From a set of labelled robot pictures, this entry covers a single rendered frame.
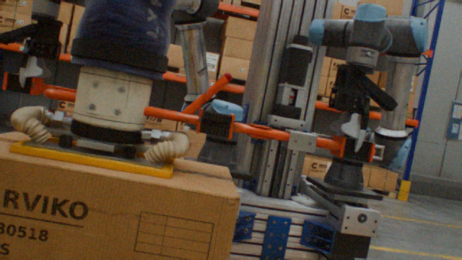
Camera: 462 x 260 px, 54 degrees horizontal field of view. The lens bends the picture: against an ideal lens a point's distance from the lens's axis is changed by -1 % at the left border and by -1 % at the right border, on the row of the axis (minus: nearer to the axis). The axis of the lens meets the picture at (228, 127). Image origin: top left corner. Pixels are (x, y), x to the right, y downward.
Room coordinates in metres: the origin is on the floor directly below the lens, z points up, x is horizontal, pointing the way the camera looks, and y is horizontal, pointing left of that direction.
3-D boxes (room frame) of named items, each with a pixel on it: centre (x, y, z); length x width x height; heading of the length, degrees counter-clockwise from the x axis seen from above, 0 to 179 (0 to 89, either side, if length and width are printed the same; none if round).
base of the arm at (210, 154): (1.64, 0.02, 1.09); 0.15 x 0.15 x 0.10
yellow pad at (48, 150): (0.99, 0.27, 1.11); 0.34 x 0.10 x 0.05; 96
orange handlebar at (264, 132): (1.22, 0.10, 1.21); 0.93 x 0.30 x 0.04; 96
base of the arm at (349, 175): (1.72, -0.47, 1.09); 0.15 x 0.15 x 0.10
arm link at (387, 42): (1.24, -0.33, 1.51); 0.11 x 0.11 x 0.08; 61
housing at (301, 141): (1.13, -0.18, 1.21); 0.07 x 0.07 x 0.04; 6
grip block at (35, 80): (1.31, 0.61, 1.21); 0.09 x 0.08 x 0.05; 6
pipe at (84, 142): (1.08, 0.28, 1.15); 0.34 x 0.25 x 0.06; 96
